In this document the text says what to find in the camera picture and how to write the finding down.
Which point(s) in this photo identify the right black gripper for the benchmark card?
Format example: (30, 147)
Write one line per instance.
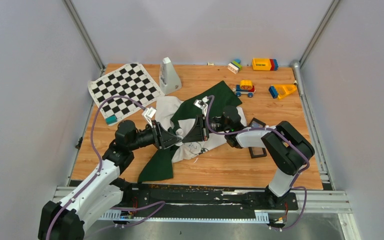
(199, 131)

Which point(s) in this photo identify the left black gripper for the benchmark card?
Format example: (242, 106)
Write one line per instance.
(163, 139)

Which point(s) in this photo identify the black square display case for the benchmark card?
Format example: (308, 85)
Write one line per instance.
(256, 123)

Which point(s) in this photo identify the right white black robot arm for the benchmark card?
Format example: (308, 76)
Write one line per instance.
(289, 150)

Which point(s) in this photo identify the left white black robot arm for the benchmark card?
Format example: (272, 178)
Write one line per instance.
(71, 217)

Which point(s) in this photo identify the teal small block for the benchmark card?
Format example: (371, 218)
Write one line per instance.
(111, 120)

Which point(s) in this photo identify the white wedge-shaped stand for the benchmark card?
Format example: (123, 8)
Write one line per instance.
(169, 80)

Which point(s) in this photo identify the toy car with yellow top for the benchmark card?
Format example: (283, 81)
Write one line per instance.
(245, 87)

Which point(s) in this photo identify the white green blue bricks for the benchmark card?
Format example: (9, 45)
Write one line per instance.
(235, 66)

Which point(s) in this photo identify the yellow blue toy scoop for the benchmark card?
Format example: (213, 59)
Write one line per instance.
(280, 91)

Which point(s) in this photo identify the yellow red blue brick box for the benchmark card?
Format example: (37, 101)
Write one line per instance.
(264, 64)

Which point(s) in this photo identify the grey metal pipe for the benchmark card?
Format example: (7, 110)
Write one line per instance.
(296, 68)

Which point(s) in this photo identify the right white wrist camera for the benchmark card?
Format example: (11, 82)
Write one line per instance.
(202, 104)

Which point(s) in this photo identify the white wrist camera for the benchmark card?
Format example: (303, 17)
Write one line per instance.
(202, 104)
(148, 113)

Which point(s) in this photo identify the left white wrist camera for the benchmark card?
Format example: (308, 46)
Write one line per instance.
(148, 113)

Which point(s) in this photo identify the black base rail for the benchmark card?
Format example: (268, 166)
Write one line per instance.
(203, 202)

